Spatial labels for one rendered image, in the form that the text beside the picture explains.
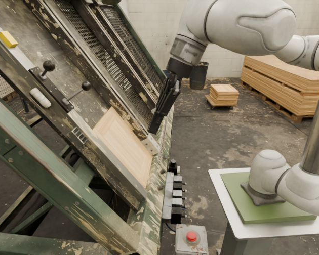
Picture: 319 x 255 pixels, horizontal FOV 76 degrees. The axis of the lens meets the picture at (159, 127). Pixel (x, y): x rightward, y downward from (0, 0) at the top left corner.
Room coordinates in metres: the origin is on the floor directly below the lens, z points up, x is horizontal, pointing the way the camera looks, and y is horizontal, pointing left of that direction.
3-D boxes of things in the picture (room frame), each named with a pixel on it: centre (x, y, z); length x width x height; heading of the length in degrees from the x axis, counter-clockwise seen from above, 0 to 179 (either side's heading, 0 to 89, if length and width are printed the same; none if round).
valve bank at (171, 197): (0.93, -0.10, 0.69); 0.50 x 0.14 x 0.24; 174
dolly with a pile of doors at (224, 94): (4.11, -1.29, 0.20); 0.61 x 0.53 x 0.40; 4
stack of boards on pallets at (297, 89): (4.52, -2.87, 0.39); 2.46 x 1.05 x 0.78; 4
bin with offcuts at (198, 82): (5.39, -1.02, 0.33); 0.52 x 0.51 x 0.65; 4
